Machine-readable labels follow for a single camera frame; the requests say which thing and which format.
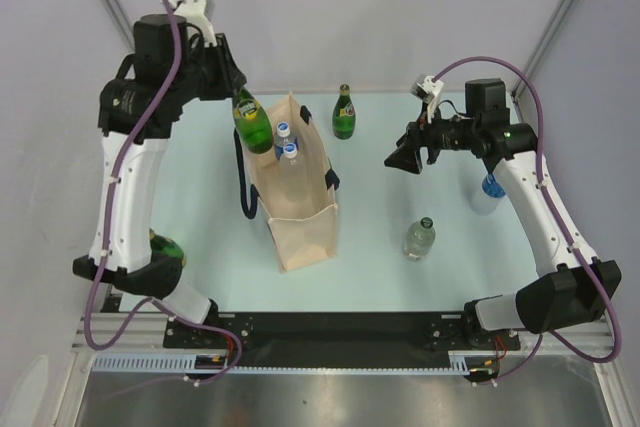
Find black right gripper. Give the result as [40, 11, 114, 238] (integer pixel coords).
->
[385, 100, 480, 174]

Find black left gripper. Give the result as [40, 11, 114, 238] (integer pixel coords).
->
[171, 32, 246, 104]

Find blue label water bottle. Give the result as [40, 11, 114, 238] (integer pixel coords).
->
[274, 122, 299, 161]

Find clear glass bottle green cap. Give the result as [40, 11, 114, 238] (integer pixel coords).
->
[402, 217, 436, 261]

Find clear unlabelled plastic water bottle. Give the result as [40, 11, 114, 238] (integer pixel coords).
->
[278, 143, 309, 203]

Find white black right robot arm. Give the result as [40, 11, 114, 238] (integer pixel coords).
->
[384, 75, 621, 348]

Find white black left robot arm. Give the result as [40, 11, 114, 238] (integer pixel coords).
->
[72, 13, 246, 347]

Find beige canvas tote bag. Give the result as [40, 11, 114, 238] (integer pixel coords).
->
[234, 93, 340, 272]

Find green Perrier bottle back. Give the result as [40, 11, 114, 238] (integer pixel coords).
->
[332, 84, 356, 140]

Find blue label bottle right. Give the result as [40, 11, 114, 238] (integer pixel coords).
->
[470, 174, 506, 215]

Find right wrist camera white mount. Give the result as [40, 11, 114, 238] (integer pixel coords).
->
[410, 74, 444, 123]

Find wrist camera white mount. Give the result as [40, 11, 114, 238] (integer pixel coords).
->
[410, 74, 444, 123]
[168, 0, 217, 47]

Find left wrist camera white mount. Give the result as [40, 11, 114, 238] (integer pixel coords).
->
[168, 0, 217, 47]

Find aluminium corner post right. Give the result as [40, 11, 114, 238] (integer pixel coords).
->
[514, 0, 604, 98]

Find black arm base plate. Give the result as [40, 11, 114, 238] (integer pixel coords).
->
[162, 310, 521, 369]

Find white slotted cable duct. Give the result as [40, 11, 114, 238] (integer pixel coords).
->
[91, 352, 498, 376]

